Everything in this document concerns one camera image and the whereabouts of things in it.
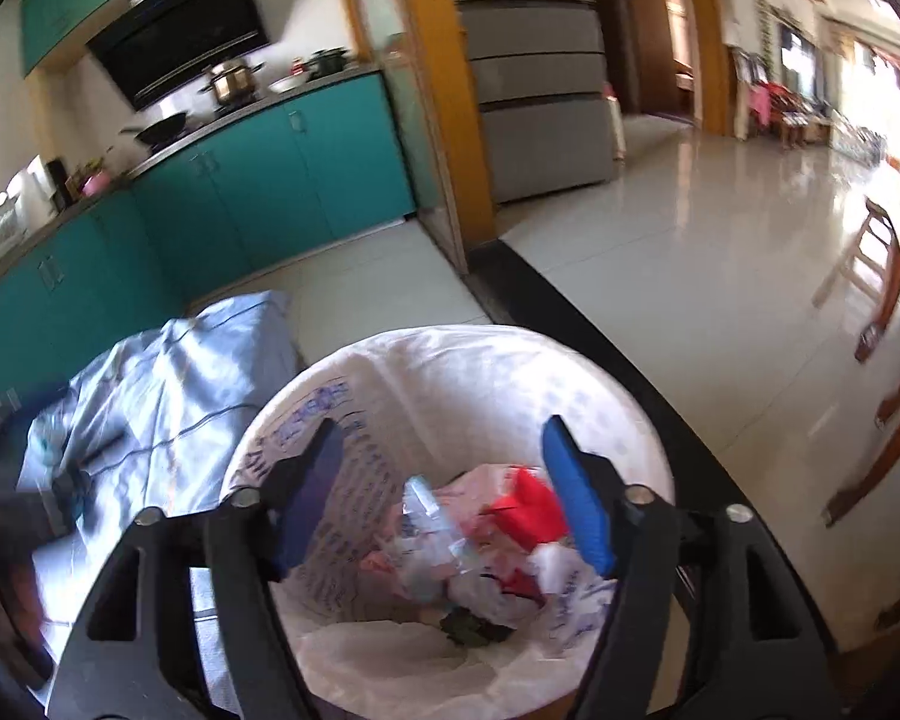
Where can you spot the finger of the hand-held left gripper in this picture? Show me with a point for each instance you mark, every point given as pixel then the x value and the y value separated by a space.
pixel 71 499

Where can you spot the yellow wooden door frame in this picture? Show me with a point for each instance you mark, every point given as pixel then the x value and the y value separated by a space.
pixel 450 90

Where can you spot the steel cooking pot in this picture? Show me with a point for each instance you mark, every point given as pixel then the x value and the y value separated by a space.
pixel 232 82

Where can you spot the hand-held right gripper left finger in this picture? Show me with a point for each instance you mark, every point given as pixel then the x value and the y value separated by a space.
pixel 311 495

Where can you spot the teal base cabinets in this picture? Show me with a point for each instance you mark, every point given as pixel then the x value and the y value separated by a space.
pixel 270 180

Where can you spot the wooden stool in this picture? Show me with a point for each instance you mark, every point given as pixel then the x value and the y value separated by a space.
pixel 889 277

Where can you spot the grey kitchen countertop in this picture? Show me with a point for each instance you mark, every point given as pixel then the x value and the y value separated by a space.
pixel 187 142

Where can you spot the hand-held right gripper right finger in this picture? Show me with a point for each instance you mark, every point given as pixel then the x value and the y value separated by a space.
pixel 577 495

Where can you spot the green hanging garland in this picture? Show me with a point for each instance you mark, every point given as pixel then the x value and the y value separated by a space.
pixel 761 15

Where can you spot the blue checked tablecloth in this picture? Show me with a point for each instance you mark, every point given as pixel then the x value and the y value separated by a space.
pixel 180 390

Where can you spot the waste bin with white liner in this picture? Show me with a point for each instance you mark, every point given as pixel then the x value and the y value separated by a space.
pixel 435 382

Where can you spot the hanging clothes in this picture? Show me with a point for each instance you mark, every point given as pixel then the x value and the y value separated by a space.
pixel 765 101

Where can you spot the dark lidded pot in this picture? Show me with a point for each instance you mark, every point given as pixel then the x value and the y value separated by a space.
pixel 328 64

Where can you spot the black wok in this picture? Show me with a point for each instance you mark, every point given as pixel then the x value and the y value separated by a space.
pixel 161 131

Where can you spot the black kitchen appliance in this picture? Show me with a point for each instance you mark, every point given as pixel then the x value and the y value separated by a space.
pixel 58 184

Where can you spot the black range hood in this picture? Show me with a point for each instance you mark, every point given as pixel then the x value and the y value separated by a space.
pixel 187 30

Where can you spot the wooden chair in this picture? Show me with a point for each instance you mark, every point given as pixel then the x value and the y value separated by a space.
pixel 877 465

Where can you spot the dark green scrap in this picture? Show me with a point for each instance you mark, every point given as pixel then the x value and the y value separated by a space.
pixel 472 626

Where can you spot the pink container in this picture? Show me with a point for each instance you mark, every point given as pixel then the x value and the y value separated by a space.
pixel 96 184

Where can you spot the white bowl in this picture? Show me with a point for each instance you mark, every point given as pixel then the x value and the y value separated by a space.
pixel 289 84

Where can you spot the white blue striped wrapper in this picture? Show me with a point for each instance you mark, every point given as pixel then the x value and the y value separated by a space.
pixel 427 510

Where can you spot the grey refrigerator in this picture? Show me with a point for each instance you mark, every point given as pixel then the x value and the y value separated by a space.
pixel 540 90

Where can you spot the large pink plastic bag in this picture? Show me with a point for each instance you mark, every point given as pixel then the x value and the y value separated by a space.
pixel 472 491

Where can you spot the brown wooden door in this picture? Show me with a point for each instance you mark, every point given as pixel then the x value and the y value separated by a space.
pixel 645 45

